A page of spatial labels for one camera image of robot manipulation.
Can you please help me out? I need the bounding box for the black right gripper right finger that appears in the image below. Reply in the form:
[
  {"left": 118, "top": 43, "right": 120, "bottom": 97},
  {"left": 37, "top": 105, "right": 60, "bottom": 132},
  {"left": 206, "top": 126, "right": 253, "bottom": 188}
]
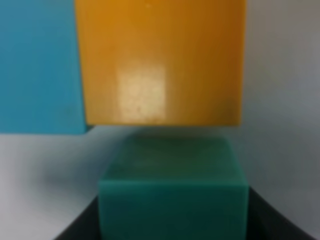
[{"left": 247, "top": 188, "right": 315, "bottom": 240}]

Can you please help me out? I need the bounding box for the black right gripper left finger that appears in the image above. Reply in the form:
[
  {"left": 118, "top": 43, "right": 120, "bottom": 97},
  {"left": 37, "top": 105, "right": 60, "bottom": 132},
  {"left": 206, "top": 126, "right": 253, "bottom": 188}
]
[{"left": 55, "top": 196, "right": 102, "bottom": 240}]

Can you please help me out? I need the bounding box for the green block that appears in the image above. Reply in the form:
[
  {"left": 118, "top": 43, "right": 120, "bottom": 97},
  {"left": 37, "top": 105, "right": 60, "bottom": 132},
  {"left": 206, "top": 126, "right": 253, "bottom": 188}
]
[{"left": 98, "top": 136, "right": 249, "bottom": 240}]

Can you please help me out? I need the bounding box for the blue block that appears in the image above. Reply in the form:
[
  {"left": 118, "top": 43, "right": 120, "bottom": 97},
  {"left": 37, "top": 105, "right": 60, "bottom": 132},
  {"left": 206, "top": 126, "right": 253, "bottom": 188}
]
[{"left": 0, "top": 0, "right": 89, "bottom": 135}]

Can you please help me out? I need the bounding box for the orange block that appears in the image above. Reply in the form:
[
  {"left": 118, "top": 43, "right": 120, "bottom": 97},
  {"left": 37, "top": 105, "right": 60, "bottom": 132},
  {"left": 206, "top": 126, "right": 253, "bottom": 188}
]
[{"left": 75, "top": 0, "right": 247, "bottom": 127}]

